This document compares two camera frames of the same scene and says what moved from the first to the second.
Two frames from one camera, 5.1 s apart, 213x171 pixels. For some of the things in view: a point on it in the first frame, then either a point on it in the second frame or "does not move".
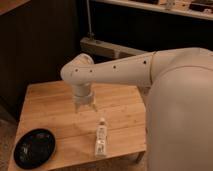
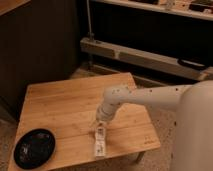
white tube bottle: [101, 138] does not move
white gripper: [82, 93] to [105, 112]
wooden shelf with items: [197, 9] does not move
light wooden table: [50, 106] does not move
